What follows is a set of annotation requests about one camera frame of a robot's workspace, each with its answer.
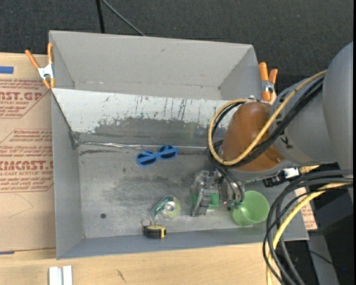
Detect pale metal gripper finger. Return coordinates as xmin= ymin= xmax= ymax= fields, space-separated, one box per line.
xmin=190 ymin=188 xmax=211 ymax=217
xmin=194 ymin=170 xmax=220 ymax=190

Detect green cup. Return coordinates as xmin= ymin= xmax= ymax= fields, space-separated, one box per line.
xmin=227 ymin=190 xmax=271 ymax=227

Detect green clear tape dispenser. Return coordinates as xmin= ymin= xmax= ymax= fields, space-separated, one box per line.
xmin=150 ymin=195 xmax=182 ymax=220

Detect blue sunglasses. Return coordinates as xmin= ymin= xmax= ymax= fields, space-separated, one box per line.
xmin=135 ymin=144 xmax=180 ymax=168

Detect yellow and black tape measure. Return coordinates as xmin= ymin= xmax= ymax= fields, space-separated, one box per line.
xmin=140 ymin=217 xmax=168 ymax=239

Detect grey metal bin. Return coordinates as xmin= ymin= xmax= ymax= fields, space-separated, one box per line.
xmin=48 ymin=30 xmax=310 ymax=260

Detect brown cardboard board red print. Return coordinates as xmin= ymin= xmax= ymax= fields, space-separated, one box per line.
xmin=0 ymin=51 xmax=57 ymax=257

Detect black cylinder on white bracket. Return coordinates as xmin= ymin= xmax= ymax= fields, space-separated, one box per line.
xmin=262 ymin=166 xmax=302 ymax=188

